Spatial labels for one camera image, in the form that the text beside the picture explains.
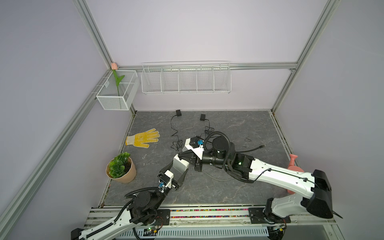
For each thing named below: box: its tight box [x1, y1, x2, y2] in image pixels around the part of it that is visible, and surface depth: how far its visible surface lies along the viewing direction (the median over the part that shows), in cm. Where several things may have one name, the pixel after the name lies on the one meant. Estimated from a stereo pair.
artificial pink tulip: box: [111, 62, 125, 96], surface depth 92 cm
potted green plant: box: [105, 152, 137, 184], surface depth 78 cm
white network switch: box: [173, 153, 190, 174], surface depth 63 cm
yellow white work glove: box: [125, 128, 160, 148], surface depth 107 cm
